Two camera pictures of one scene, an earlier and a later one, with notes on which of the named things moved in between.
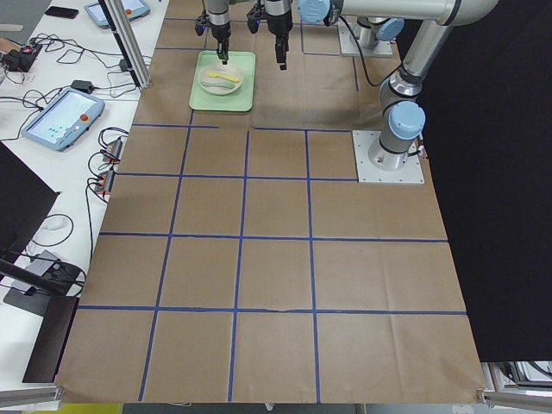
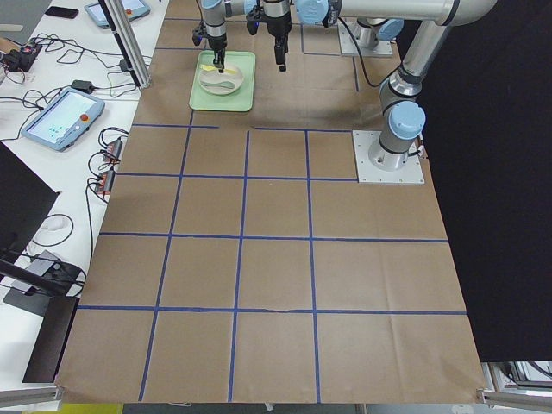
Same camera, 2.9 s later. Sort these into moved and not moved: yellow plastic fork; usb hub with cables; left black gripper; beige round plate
Moved: yellow plastic fork
Not moved: beige round plate; usb hub with cables; left black gripper
